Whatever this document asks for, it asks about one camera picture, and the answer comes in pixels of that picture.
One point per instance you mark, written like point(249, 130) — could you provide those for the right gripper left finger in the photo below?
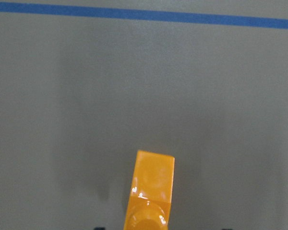
point(99, 228)

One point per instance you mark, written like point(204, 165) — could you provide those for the orange trapezoid block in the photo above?
point(150, 196)

